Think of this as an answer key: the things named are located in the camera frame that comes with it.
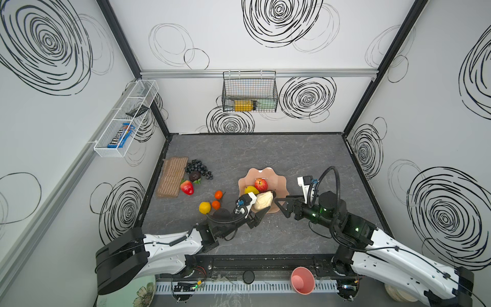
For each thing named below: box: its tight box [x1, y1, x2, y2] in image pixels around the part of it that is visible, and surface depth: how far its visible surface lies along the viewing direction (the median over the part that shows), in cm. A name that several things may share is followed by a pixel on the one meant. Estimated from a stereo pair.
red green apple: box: [180, 179, 195, 196], surface depth 96 cm
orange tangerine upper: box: [214, 189, 224, 200], surface depth 93 cm
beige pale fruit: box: [253, 190, 274, 212], surface depth 70 cm
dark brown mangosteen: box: [189, 170, 202, 183], surface depth 98 cm
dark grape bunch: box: [184, 159, 214, 180], surface depth 101 cm
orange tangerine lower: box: [211, 200, 221, 211], surface depth 89 cm
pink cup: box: [290, 266, 316, 296], surface depth 70 cm
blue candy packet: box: [107, 122, 136, 149], surface depth 72 cm
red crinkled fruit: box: [254, 177, 268, 193], surface depth 93 cm
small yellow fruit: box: [198, 201, 212, 215], surface depth 88 cm
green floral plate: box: [96, 274, 156, 307], surface depth 68 cm
